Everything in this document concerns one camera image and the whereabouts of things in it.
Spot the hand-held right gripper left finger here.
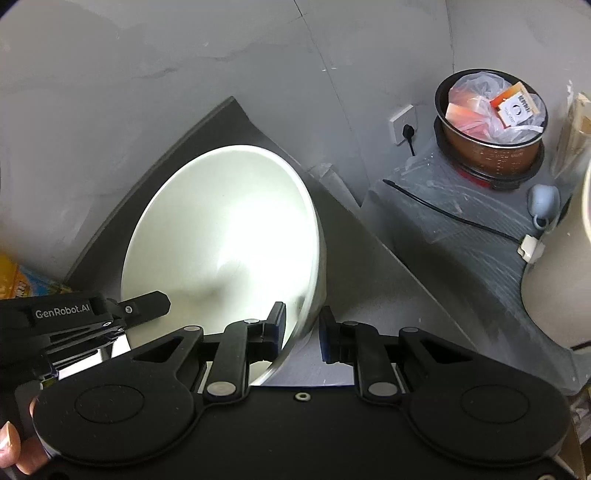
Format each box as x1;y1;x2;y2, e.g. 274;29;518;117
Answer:
131;301;288;398

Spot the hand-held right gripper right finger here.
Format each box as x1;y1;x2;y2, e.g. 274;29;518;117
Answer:
318;305;467;401

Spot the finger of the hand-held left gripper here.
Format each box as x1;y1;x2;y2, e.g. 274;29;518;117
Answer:
117;291;171;329

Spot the person's left hand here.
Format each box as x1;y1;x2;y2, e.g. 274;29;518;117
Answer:
0;396;51;476

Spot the yellow orange juice bottle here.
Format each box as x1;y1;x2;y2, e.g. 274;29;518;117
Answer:
0;254;75;301

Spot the grey plastic-covered cabinet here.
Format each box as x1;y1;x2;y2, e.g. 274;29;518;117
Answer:
360;150;591;398

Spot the white lidded cup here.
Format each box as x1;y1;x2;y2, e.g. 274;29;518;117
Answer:
521;161;591;352

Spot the pale blue small mug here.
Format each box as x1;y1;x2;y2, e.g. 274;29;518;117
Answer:
527;184;561;229

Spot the brown cardboard box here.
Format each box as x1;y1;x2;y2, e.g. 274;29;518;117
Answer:
556;392;591;480

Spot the orange white packet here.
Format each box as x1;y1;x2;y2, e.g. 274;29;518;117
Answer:
489;80;542;129

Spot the clear plastic bag with sticks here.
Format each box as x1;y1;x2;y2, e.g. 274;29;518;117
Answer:
554;80;591;182

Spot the black power cable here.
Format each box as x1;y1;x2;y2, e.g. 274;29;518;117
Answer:
382;179;525;244

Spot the white cable connector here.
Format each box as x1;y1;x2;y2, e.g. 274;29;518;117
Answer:
516;234;543;264

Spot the white wall socket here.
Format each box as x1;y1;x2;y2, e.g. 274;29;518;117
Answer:
389;105;415;146

